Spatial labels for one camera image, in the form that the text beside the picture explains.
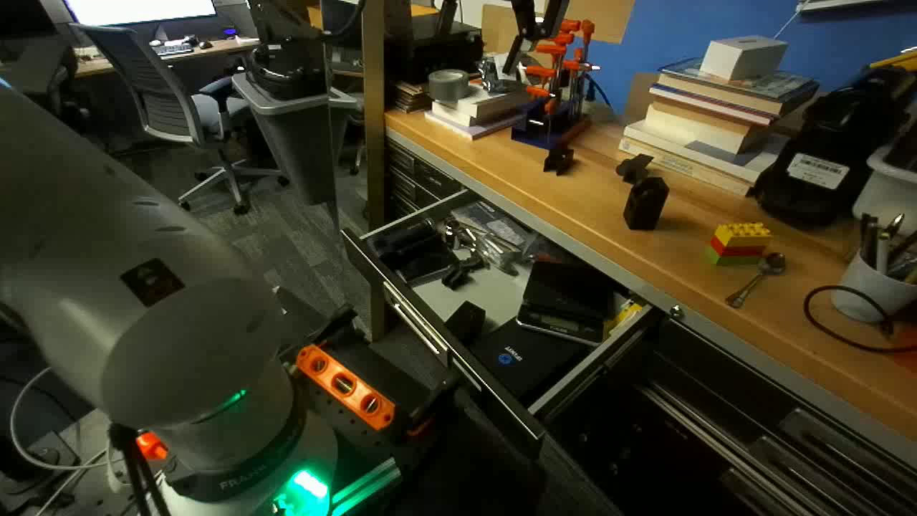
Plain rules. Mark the grey office chair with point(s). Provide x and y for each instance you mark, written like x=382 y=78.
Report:
x=145 y=89

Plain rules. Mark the dark marker pen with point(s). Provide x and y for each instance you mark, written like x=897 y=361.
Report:
x=867 y=240

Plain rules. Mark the metal spoon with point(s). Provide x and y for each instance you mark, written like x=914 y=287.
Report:
x=768 y=265

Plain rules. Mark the tall black plastic block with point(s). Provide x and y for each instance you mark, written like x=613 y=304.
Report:
x=646 y=202

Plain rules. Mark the clear plastic bags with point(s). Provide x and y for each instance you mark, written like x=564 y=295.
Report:
x=497 y=232

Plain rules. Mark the black device with white label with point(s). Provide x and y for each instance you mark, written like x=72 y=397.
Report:
x=821 y=123

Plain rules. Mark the bright computer monitor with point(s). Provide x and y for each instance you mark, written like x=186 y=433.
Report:
x=139 y=10

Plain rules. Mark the dark drawer cabinet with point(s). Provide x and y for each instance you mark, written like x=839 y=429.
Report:
x=746 y=440

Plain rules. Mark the small white box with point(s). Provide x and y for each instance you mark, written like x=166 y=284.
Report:
x=742 y=57

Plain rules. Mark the black box with blue logo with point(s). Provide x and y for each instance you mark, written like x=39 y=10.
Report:
x=530 y=361

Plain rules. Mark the silver pen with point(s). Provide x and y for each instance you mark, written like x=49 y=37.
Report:
x=895 y=231

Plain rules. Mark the yellow item in drawer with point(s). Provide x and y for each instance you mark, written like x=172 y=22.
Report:
x=626 y=315

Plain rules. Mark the thick cream book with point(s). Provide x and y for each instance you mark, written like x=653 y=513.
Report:
x=703 y=129

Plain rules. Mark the white pen cup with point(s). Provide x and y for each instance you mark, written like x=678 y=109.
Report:
x=864 y=291

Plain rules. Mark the grey metal tool drawer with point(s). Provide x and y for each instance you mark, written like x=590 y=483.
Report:
x=477 y=291

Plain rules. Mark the stack of books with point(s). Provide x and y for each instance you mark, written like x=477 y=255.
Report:
x=689 y=161

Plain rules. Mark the dark cover book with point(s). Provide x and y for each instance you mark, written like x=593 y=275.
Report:
x=733 y=83

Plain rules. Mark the black Taylor kitchen scale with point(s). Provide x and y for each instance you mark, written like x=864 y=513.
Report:
x=564 y=298

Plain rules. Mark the white plastic bin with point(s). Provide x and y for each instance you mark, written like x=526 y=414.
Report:
x=891 y=197

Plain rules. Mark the grey trash bin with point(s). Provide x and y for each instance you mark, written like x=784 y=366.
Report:
x=295 y=139

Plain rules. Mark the orange hex keys blue stand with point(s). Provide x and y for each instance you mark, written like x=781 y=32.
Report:
x=560 y=89

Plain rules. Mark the grey duct tape roll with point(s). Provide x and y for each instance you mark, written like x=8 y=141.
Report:
x=447 y=86

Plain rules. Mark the red spine book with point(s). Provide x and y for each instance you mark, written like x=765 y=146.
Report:
x=716 y=108

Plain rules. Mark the yellow bar tool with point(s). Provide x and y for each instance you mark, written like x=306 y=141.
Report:
x=891 y=62

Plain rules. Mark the orange spirit level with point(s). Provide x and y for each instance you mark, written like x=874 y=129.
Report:
x=345 y=384

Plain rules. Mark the wooden post panel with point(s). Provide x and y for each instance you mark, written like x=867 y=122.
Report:
x=374 y=145

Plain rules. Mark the cork board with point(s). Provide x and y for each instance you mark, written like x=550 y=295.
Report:
x=610 y=19

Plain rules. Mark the black ribbed case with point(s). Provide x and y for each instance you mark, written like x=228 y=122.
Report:
x=415 y=251

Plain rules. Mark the yellow green red Lego stack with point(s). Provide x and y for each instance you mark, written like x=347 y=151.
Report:
x=738 y=244

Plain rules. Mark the small black cube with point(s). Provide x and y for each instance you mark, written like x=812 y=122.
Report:
x=467 y=321

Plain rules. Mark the background office desk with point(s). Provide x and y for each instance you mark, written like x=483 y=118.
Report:
x=189 y=49

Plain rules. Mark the grey metal bracket bar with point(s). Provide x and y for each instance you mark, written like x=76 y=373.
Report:
x=850 y=4

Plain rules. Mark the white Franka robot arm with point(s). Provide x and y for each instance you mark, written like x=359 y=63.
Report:
x=94 y=268

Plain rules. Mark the small black tool part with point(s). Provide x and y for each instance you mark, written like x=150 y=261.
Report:
x=460 y=275

